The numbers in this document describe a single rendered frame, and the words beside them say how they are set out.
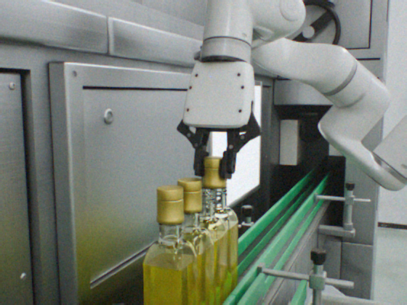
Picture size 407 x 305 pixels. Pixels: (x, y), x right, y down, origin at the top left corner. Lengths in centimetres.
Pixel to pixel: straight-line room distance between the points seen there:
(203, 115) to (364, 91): 32
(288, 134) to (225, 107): 114
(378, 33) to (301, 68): 82
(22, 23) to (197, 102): 26
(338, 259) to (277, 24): 115
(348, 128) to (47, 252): 55
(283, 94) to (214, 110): 101
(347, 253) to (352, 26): 80
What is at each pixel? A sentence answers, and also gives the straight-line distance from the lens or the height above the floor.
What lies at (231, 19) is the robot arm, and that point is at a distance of 67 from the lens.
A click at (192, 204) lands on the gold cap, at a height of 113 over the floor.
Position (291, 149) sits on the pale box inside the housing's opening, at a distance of 176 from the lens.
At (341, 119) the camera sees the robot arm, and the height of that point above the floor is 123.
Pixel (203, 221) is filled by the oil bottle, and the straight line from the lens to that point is 66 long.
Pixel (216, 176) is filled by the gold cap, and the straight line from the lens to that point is 64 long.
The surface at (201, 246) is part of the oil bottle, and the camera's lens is 60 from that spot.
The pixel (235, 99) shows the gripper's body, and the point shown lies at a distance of 63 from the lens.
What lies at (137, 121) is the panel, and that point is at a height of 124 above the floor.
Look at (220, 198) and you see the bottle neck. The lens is 71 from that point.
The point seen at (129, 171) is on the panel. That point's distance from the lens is 71.
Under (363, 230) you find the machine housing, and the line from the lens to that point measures 166.
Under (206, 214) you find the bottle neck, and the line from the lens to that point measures 66.
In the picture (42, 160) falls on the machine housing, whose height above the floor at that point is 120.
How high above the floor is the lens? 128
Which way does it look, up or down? 8 degrees down
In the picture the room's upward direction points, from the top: straight up
